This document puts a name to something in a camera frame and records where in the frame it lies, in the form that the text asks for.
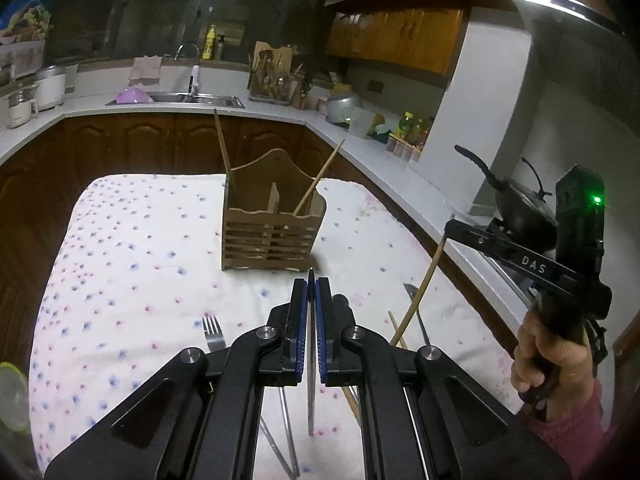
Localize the steel kitchen sink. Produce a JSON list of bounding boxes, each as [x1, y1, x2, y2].
[[106, 92, 246, 110]]

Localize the metal table knife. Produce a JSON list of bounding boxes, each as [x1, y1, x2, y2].
[[403, 283, 432, 347]]

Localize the wooden utensil holder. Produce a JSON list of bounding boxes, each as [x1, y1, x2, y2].
[[221, 149, 328, 273]]

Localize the metal fork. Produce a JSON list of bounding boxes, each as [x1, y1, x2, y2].
[[202, 313, 227, 354]]

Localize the wooden chopstick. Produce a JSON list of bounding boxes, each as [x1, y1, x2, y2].
[[388, 311, 409, 350], [213, 108, 237, 194], [292, 139, 346, 217], [342, 214, 457, 423]]

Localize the metal chopstick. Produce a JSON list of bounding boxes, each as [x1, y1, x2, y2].
[[279, 387, 301, 477], [259, 416, 297, 480]]

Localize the metal pot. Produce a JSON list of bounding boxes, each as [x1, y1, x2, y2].
[[325, 92, 364, 124]]

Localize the wooden upper cabinets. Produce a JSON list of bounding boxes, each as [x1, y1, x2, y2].
[[324, 0, 617, 77]]

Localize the thin metal utensil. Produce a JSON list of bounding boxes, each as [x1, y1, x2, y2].
[[306, 266, 318, 437]]

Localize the person's right forearm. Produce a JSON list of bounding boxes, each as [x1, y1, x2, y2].
[[520, 377, 623, 471]]

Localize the pale dish cloth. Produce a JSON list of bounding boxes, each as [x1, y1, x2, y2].
[[128, 56, 164, 87]]

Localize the purple plastic basin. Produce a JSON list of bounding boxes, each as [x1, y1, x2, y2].
[[116, 87, 154, 105]]

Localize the clear plastic container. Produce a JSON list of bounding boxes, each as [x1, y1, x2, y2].
[[0, 361, 32, 435]]

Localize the cooking oil bottles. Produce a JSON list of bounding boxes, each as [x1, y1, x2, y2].
[[399, 111, 432, 147]]

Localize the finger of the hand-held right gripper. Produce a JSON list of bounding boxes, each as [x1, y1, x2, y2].
[[444, 216, 502, 257]]

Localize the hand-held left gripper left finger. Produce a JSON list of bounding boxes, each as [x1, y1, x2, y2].
[[44, 277, 308, 480]]

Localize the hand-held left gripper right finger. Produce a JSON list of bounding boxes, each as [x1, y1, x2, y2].
[[316, 277, 572, 480]]

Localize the wooden cutting board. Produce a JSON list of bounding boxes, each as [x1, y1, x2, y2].
[[252, 40, 294, 77]]

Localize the wooden lower cabinets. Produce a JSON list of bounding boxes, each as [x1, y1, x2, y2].
[[0, 112, 531, 376]]

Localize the row of spice jars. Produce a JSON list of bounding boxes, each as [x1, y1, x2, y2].
[[387, 135, 424, 162]]

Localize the fruit wall poster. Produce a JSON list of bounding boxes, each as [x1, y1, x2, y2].
[[0, 0, 57, 79]]

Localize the black wok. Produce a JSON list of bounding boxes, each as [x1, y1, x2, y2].
[[454, 144, 559, 254]]

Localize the wooden cabinets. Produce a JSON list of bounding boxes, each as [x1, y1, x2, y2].
[[324, 0, 617, 77], [0, 112, 531, 376]]

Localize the small white electric pot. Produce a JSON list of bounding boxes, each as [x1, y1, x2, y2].
[[0, 87, 39, 129]]

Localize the white rice cooker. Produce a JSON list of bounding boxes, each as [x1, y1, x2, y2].
[[34, 64, 68, 111]]

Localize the floral tablecloth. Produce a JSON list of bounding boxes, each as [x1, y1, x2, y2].
[[29, 174, 526, 480]]

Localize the range hood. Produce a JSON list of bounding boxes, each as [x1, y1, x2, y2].
[[510, 0, 640, 128]]

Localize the person's right hand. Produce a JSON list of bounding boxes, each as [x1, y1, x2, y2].
[[511, 305, 601, 421]]

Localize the dish rack with utensils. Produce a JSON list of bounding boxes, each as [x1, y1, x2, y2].
[[248, 40, 304, 107]]

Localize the dark kitchen window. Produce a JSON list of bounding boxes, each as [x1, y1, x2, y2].
[[47, 0, 346, 62]]

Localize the white plastic jug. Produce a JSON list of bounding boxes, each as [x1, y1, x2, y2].
[[348, 107, 374, 139]]

